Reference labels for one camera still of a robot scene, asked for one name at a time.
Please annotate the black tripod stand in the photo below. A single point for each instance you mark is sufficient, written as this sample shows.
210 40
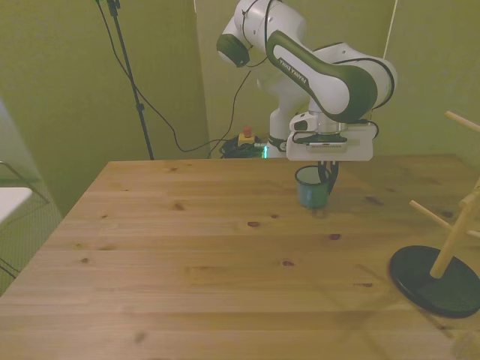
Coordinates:
129 71

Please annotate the blue enamel mug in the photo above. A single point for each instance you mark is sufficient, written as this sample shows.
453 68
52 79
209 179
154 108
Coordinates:
309 195

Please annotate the yellow emergency stop button box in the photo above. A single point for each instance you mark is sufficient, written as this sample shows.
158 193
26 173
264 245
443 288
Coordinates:
245 138

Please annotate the wooden mug tree black base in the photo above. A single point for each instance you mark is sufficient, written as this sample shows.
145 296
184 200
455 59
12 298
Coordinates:
423 277

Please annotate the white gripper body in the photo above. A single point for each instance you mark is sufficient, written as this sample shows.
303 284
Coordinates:
360 150

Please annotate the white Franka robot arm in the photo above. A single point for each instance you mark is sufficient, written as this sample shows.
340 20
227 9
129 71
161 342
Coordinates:
330 78

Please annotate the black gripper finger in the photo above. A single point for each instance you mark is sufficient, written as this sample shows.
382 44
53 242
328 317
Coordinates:
334 176
323 172

